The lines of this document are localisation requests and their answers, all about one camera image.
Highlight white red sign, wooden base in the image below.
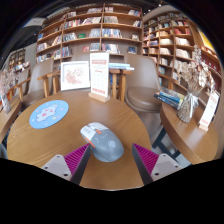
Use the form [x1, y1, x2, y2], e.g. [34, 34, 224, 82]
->
[88, 51, 111, 103]

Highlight curved wooden bookshelf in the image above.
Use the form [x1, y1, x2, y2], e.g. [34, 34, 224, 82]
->
[141, 11, 224, 111]

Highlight round light blue mouse pad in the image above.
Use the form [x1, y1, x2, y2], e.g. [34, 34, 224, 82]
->
[28, 99, 70, 130]

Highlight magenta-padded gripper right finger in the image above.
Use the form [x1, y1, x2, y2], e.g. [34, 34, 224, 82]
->
[131, 143, 184, 186]

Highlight round wooden side table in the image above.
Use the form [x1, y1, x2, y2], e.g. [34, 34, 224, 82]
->
[0, 96, 23, 144]
[152, 99, 219, 166]

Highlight white framed floral picture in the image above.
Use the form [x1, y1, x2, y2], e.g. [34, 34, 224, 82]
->
[60, 60, 91, 92]

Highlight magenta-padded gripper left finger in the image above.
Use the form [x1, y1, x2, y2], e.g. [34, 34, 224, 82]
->
[40, 143, 92, 186]

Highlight stack of light blue books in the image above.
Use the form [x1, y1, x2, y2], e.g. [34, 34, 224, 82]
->
[108, 62, 135, 72]

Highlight glass vase with dried flowers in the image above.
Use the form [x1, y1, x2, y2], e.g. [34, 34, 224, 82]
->
[0, 68, 18, 114]
[174, 44, 218, 124]

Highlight small white red table sign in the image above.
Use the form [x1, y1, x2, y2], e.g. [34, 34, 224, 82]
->
[198, 89, 221, 132]

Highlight distant wooden bookshelf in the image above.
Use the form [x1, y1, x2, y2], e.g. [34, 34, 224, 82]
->
[6, 48, 28, 73]

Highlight white ceiling panel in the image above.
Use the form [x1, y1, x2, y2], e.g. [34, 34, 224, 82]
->
[23, 16, 46, 28]

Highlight grey computer mouse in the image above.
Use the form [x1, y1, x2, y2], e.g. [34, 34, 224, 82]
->
[79, 122, 125, 163]

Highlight brown armchair with wooden arms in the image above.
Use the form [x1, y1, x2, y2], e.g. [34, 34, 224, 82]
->
[118, 53, 164, 114]
[49, 51, 123, 101]
[8, 58, 58, 109]

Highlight stack of dark books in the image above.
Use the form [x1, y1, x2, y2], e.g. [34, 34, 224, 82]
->
[153, 87, 185, 111]

